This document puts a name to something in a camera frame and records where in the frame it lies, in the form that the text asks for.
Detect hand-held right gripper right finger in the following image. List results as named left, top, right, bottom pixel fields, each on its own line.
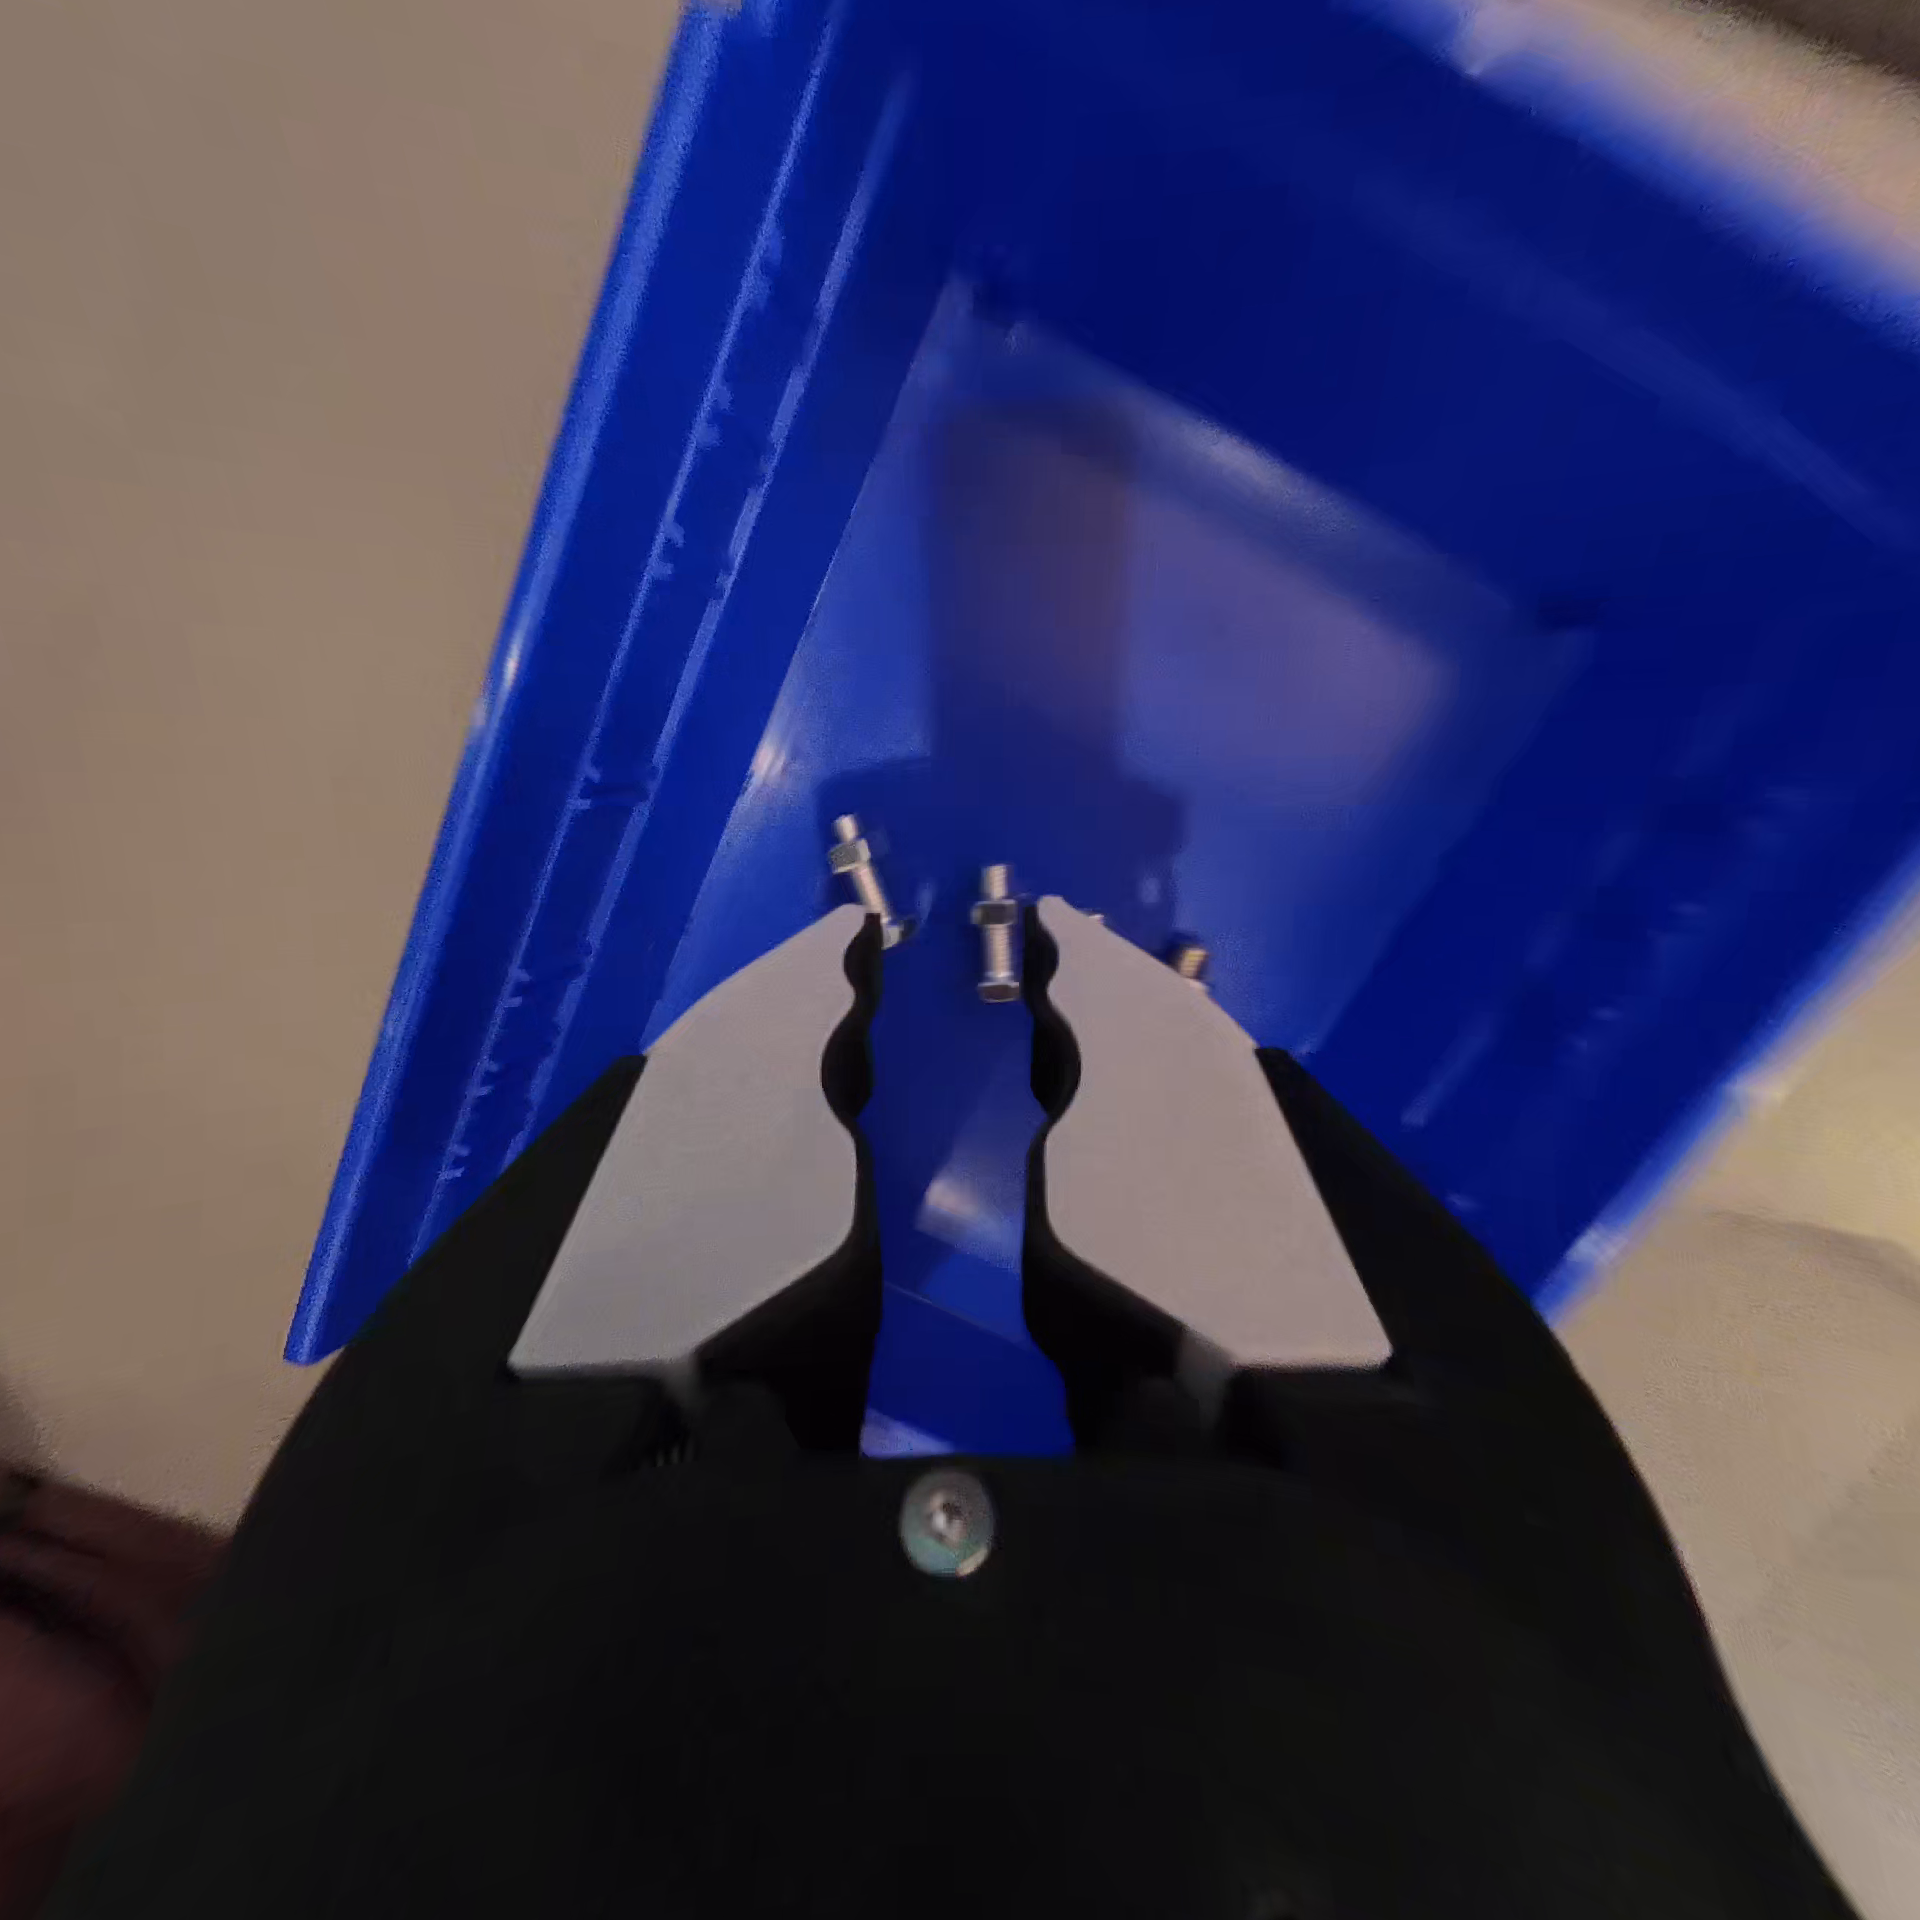
left=1024, top=896, right=1397, bottom=1374

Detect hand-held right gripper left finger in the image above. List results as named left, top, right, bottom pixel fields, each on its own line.
left=507, top=908, right=888, bottom=1375

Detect blue plastic bin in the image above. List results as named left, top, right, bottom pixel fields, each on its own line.
left=281, top=0, right=1920, bottom=1464

